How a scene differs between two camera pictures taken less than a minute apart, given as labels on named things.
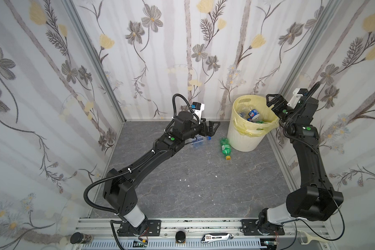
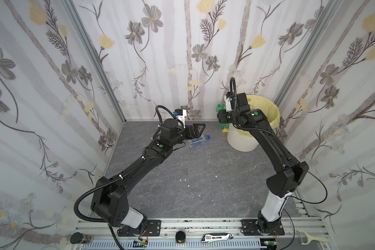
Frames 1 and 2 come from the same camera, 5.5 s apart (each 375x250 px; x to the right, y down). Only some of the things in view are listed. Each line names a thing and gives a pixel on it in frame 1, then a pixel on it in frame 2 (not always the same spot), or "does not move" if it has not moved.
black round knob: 180,236 does not move
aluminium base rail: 307,233 does not move
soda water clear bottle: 198,140 does not move
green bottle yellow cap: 226,148 → 224,126
